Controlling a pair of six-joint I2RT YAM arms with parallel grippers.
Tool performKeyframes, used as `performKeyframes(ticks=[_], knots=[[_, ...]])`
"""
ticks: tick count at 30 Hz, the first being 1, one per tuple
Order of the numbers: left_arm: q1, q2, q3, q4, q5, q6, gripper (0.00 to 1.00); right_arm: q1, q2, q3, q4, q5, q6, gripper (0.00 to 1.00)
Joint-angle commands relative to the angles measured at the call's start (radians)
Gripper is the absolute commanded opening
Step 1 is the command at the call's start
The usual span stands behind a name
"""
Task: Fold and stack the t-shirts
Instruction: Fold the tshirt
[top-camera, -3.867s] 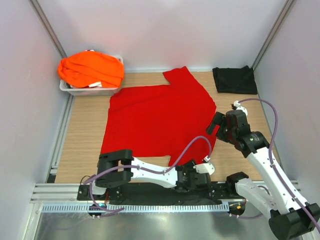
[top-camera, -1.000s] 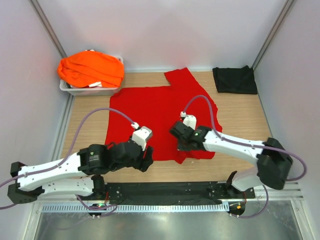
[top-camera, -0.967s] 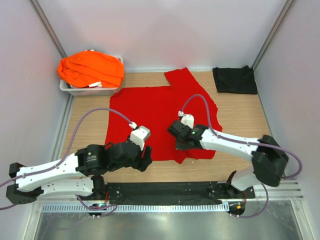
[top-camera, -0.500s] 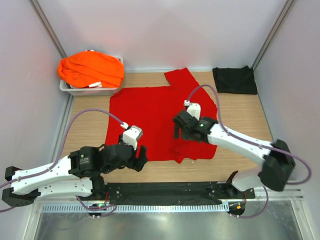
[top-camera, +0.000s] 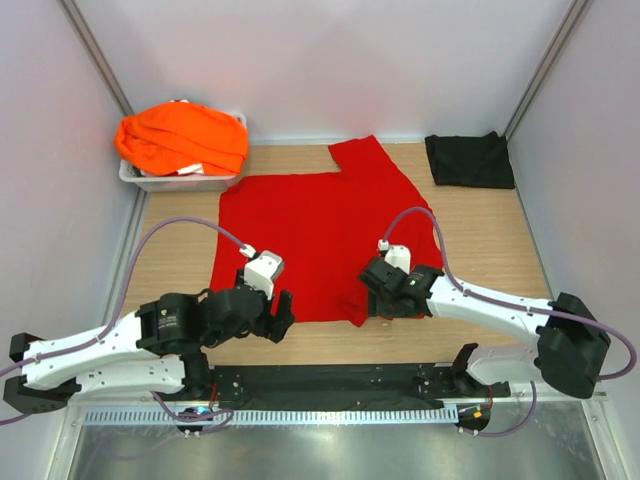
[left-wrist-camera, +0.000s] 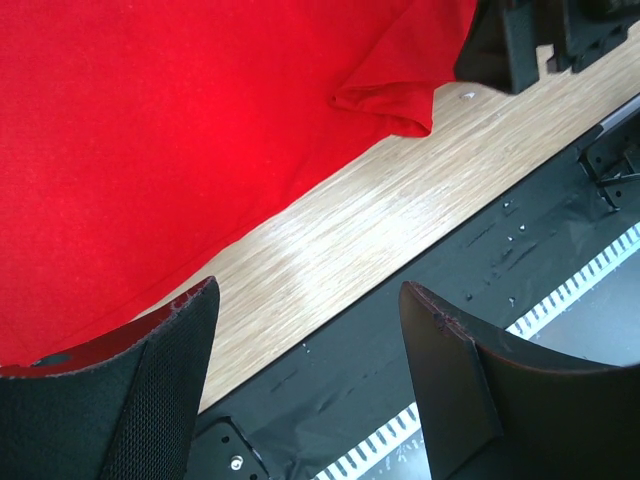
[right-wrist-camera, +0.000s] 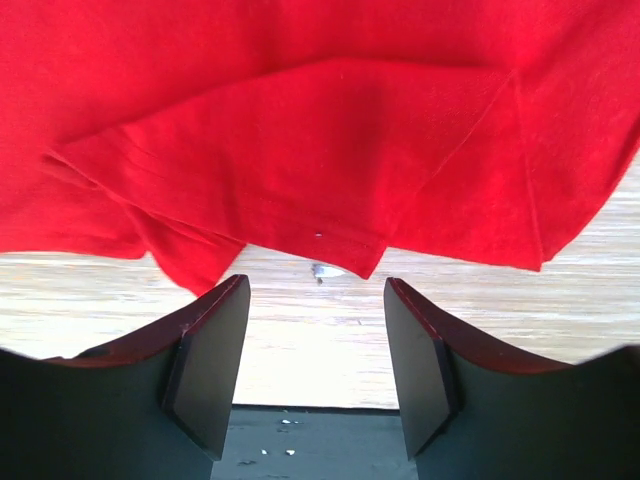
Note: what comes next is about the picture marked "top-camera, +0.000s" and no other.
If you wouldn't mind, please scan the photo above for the red t-shirt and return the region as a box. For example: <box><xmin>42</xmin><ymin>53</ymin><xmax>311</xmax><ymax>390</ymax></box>
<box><xmin>219</xmin><ymin>136</ymin><xmax>427</xmax><ymax>327</ymax></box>

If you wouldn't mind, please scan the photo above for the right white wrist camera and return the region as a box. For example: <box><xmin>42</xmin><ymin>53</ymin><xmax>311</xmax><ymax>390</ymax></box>
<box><xmin>377</xmin><ymin>239</ymin><xmax>411</xmax><ymax>274</ymax></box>

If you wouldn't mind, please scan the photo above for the white red garment in basket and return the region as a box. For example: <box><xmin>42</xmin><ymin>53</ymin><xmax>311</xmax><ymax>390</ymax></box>
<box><xmin>140</xmin><ymin>164</ymin><xmax>204</xmax><ymax>178</ymax></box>

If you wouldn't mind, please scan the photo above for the right corner post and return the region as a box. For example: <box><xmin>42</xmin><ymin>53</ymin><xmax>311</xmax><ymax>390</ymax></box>
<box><xmin>503</xmin><ymin>0</ymin><xmax>593</xmax><ymax>141</ymax></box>

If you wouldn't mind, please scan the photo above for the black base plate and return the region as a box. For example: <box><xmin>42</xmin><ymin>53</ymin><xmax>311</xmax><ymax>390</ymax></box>
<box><xmin>196</xmin><ymin>363</ymin><xmax>511</xmax><ymax>412</ymax></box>

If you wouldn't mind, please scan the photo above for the corner post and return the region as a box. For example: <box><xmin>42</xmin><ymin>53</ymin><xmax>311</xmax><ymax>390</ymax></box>
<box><xmin>503</xmin><ymin>0</ymin><xmax>593</xmax><ymax>141</ymax></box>
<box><xmin>57</xmin><ymin>0</ymin><xmax>134</xmax><ymax>116</ymax></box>

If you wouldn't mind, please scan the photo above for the folded black t-shirt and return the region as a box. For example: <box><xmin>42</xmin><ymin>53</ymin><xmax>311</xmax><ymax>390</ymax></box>
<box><xmin>425</xmin><ymin>131</ymin><xmax>515</xmax><ymax>190</ymax></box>

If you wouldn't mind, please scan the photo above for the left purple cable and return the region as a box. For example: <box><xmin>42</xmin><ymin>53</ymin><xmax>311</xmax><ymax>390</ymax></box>
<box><xmin>0</xmin><ymin>215</ymin><xmax>257</xmax><ymax>434</ymax></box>

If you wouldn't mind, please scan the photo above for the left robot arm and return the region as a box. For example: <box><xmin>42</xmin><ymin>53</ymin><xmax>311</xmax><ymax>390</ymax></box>
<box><xmin>3</xmin><ymin>286</ymin><xmax>295</xmax><ymax>415</ymax></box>

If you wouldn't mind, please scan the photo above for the left corner post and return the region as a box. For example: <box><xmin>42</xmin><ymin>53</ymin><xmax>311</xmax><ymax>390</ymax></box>
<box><xmin>57</xmin><ymin>0</ymin><xmax>134</xmax><ymax>116</ymax></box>

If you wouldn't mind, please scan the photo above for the white plastic basket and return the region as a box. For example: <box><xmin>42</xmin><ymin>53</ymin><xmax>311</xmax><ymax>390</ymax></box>
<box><xmin>117</xmin><ymin>112</ymin><xmax>249</xmax><ymax>193</ymax></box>

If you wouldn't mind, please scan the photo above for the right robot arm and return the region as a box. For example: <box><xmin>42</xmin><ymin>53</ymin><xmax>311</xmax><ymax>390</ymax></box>
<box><xmin>359</xmin><ymin>257</ymin><xmax>611</xmax><ymax>399</ymax></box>

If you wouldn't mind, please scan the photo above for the purple cable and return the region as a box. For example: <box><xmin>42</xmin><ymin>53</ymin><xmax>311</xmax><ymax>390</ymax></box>
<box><xmin>0</xmin><ymin>215</ymin><xmax>257</xmax><ymax>434</ymax></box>
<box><xmin>379</xmin><ymin>205</ymin><xmax>627</xmax><ymax>439</ymax></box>

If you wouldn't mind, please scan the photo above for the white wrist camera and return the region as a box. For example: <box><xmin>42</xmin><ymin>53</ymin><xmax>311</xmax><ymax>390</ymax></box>
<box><xmin>377</xmin><ymin>239</ymin><xmax>411</xmax><ymax>274</ymax></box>
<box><xmin>239</xmin><ymin>244</ymin><xmax>285</xmax><ymax>300</ymax></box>

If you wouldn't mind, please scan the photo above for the orange t-shirt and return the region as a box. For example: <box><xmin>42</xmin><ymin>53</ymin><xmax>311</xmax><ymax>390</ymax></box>
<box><xmin>114</xmin><ymin>101</ymin><xmax>249</xmax><ymax>176</ymax></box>

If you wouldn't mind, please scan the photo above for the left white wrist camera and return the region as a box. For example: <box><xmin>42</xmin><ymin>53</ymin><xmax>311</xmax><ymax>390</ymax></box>
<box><xmin>239</xmin><ymin>244</ymin><xmax>285</xmax><ymax>300</ymax></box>

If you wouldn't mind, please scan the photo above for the slotted cable duct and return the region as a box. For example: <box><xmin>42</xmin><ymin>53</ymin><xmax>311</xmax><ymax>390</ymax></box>
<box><xmin>82</xmin><ymin>404</ymin><xmax>459</xmax><ymax>427</ymax></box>

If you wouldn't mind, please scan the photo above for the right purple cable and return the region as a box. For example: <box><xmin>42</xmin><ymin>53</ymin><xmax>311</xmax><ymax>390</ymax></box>
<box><xmin>379</xmin><ymin>205</ymin><xmax>627</xmax><ymax>439</ymax></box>

